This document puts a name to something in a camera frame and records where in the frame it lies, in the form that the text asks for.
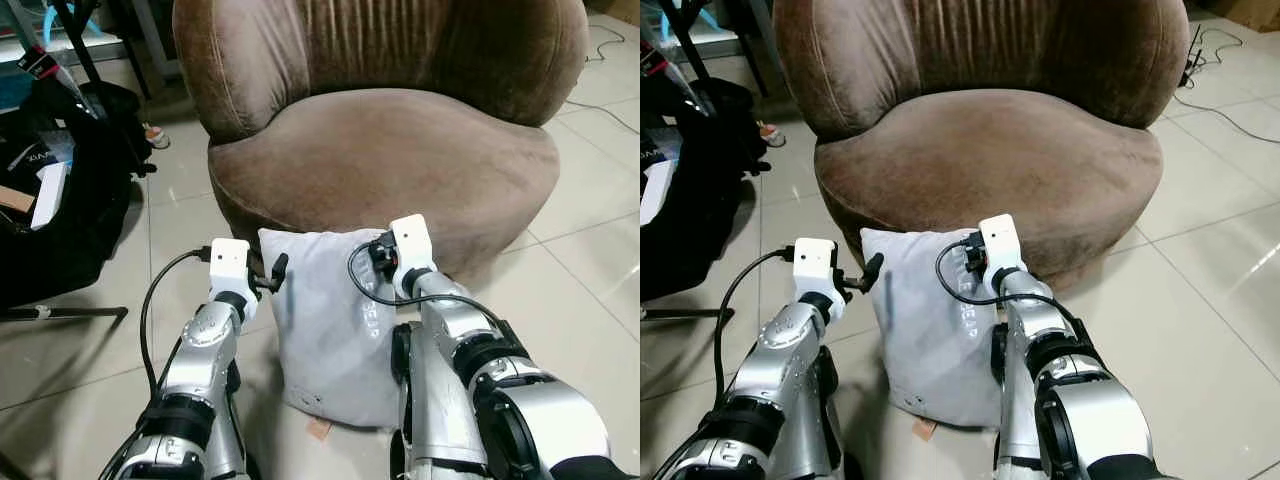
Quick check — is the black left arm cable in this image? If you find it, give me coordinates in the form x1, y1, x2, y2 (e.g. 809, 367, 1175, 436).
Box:
140, 245, 213, 401
714, 245, 798, 401

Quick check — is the black bag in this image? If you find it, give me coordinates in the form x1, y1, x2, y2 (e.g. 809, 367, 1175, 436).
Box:
0, 75, 158, 311
640, 75, 773, 303

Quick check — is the white paper sheet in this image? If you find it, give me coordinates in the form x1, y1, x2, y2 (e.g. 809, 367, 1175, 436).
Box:
640, 160, 673, 226
30, 160, 71, 231

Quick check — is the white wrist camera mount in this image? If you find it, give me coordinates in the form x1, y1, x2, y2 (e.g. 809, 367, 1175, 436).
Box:
793, 238, 839, 294
208, 238, 251, 294
388, 214, 437, 299
978, 213, 1024, 291

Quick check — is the black floor rod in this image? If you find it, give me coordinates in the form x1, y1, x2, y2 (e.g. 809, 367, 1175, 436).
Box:
0, 305, 129, 323
640, 305, 723, 323

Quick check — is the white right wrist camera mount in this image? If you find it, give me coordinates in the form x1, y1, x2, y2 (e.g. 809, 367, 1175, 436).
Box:
388, 214, 437, 299
978, 213, 1024, 291

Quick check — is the black metal stand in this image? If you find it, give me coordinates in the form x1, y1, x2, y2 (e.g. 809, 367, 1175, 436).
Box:
50, 0, 153, 101
655, 0, 773, 99

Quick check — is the light grey pillow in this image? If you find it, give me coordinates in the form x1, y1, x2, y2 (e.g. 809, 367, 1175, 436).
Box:
860, 228, 1009, 431
257, 228, 426, 431

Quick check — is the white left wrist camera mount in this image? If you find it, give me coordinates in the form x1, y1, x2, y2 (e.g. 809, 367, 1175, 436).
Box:
793, 238, 839, 294
208, 238, 251, 294

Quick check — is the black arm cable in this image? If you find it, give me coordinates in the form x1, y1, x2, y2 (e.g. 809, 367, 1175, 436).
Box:
714, 245, 798, 401
140, 245, 213, 401
935, 238, 1091, 341
347, 240, 521, 346

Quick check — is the brown velvet sofa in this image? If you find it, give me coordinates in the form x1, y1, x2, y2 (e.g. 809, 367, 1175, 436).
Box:
772, 0, 1193, 293
172, 0, 591, 291

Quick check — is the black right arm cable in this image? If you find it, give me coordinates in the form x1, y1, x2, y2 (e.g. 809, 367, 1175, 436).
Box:
935, 238, 1091, 341
347, 240, 521, 346

